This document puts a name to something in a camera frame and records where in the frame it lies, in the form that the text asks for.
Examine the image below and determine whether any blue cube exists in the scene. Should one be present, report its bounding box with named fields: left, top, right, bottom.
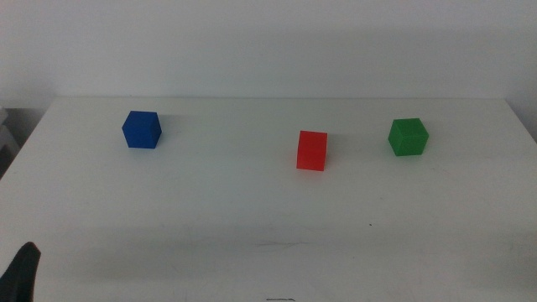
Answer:
left=121, top=110, right=163, bottom=149

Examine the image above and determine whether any red cube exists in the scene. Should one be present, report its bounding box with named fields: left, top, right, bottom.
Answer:
left=295, top=130, right=329, bottom=172

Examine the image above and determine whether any green cube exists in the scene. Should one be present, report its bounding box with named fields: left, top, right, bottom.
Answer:
left=387, top=117, right=430, bottom=158

